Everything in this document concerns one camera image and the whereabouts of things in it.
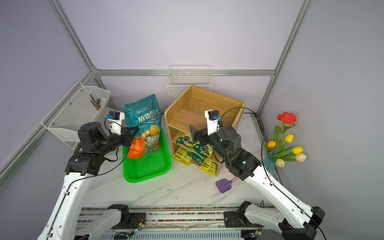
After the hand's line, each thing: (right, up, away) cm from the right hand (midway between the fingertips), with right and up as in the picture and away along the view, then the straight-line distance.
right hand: (200, 125), depth 64 cm
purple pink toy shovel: (+14, -34, +20) cm, 42 cm away
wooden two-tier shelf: (-6, +9, +16) cm, 19 cm away
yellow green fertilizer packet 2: (+3, -13, +14) cm, 19 cm away
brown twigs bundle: (-59, +13, +20) cm, 64 cm away
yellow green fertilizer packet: (-7, -8, +18) cm, 21 cm away
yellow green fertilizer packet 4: (+6, -24, +25) cm, 35 cm away
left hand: (-29, -1, +3) cm, 29 cm away
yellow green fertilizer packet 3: (-11, -18, +29) cm, 35 cm away
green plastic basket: (-29, -25, +29) cm, 48 cm away
